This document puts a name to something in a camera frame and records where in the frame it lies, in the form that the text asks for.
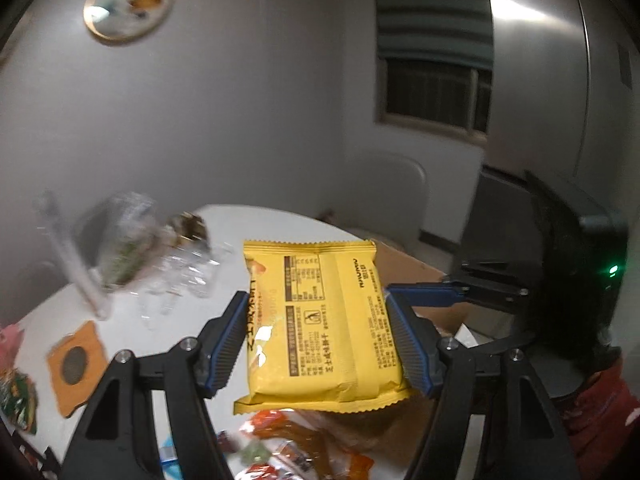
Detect person's right forearm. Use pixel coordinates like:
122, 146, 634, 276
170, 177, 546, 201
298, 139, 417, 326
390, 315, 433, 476
559, 350, 640, 467

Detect striped window blind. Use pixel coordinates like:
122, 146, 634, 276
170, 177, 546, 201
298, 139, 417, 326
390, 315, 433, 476
374, 0, 496, 72

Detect orange brown snack packet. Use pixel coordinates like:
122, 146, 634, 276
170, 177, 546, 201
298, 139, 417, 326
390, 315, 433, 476
235, 409, 376, 480

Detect clear plastic tube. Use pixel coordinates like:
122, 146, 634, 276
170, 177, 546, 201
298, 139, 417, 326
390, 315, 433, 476
34, 191, 112, 322

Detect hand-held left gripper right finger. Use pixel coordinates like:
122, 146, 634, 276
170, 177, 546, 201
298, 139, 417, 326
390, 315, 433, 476
384, 290, 581, 480

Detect clear plastic wrappers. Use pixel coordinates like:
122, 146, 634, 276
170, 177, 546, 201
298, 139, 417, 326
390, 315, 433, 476
134, 244, 237, 322

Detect dotted clear plastic bag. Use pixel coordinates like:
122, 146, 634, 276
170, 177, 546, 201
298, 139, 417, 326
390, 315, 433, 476
75, 192, 162, 292

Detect yellow snack packet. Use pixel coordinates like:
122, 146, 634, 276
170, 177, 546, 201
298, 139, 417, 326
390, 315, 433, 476
233, 239, 412, 416

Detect window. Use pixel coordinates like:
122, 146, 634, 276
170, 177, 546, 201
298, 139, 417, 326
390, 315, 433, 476
377, 55, 493, 137

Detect brown cardboard box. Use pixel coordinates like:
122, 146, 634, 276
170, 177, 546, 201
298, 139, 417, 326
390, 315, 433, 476
320, 239, 481, 471

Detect grey dining chair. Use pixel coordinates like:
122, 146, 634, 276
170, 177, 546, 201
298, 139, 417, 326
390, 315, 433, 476
345, 155, 431, 247

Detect dark grey cabinet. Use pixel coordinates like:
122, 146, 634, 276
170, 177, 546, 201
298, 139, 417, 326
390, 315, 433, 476
462, 167, 537, 281

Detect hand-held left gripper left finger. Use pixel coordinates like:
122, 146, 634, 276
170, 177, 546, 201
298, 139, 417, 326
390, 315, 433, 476
60, 290, 251, 480

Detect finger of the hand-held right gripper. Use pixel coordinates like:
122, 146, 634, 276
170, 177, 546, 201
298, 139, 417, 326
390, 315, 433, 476
475, 327, 543, 358
384, 282, 530, 313

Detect pink plastic bag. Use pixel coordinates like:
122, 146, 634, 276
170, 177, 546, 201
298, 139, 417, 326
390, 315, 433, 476
0, 324, 24, 362

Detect medium round wall picture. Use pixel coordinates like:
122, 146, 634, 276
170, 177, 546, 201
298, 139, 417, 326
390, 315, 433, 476
84, 0, 176, 47

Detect brown snack pack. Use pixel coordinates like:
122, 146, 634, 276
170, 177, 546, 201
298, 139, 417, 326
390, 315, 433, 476
167, 212, 209, 249

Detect silver refrigerator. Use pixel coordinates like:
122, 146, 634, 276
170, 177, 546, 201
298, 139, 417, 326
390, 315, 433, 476
482, 0, 640, 221

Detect wooden coaster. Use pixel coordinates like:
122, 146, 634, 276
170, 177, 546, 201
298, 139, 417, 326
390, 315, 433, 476
46, 321, 109, 417

